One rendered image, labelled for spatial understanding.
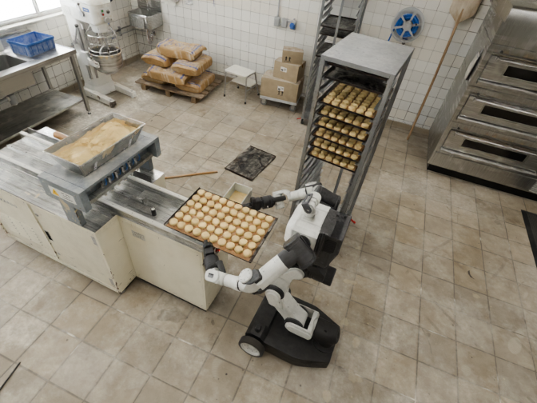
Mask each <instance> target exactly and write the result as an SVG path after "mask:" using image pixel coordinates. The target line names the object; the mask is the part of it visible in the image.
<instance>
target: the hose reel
mask: <svg viewBox="0 0 537 403"><path fill-rule="evenodd" d="M423 28H424V15H423V13H422V12H421V11H420V10H419V9H417V8H415V7H407V8H404V9H402V10H401V11H399V12H398V13H397V14H396V16H395V17H394V18H393V21H392V25H391V34H390V37H389V39H388V41H389V40H390V38H391V36H393V38H394V39H395V40H396V41H398V42H402V45H404V44H405V43H406V42H412V41H413V40H415V39H417V38H418V37H419V36H420V34H421V33H422V31H423ZM401 40H402V41H401Z"/></svg>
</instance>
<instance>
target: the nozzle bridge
mask: <svg viewBox="0 0 537 403"><path fill-rule="evenodd" d="M138 154H139V155H140V161H137V164H135V163H134V164H133V158H134V157H135V156H136V158H137V160H139V156H138ZM160 155H161V147H160V142H159V137H158V136H156V135H153V134H149V133H146V132H145V131H141V133H140V135H139V137H138V140H137V141H136V142H135V143H133V144H132V145H131V146H129V147H128V148H126V149H125V150H123V151H121V152H120V153H119V154H118V155H116V156H115V157H113V158H111V159H110V160H108V161H107V162H106V163H105V164H103V165H102V166H100V167H98V168H97V169H96V170H95V171H93V172H92V173H90V174H88V175H87V176H85V177H84V176H82V175H80V174H77V173H75V172H73V171H71V170H68V169H66V168H64V167H63V166H62V165H60V164H59V163H57V164H56V165H54V166H52V167H50V168H49V169H47V170H45V171H44V172H42V173H40V174H39V175H38V176H37V177H38V180H39V181H40V183H41V185H42V187H43V189H44V190H45V192H46V195H48V196H50V197H52V198H54V199H56V200H59V201H60V204H61V206H62V208H63V210H64V212H65V214H66V216H67V218H68V220H69V221H71V222H73V223H75V224H77V225H79V226H81V227H83V226H84V225H85V224H86V220H85V218H84V215H83V213H82V212H84V213H88V212H89V211H91V209H92V206H91V204H93V203H94V202H95V201H96V200H97V199H99V198H100V197H101V196H103V195H104V194H106V193H107V192H108V191H109V190H111V189H112V188H113V187H114V186H116V185H117V184H118V183H119V182H121V181H122V180H124V179H125V178H126V177H128V176H129V175H130V174H131V173H132V172H134V171H135V170H136V169H138V168H139V167H141V168H143V169H145V170H149V171H151V170H153V162H152V157H153V156H154V157H156V158H158V157H159V156H160ZM128 161H130V164H133V166H131V168H129V167H128V169H127V170H125V172H124V173H122V171H121V175H118V178H115V175H114V171H117V173H118V174H120V170H121V166H124V168H125V169H126V164H127V162H128ZM127 166H128V164H127ZM119 168H120V170H119ZM112 173H113V175H114V179H113V175H112ZM108 176H110V177H111V179H113V180H112V182H111V183H109V182H108V179H107V177H108ZM105 179H106V181H107V185H106V186H105V188H104V189H102V188H101V185H100V182H101V181H103V183H104V184H105Z"/></svg>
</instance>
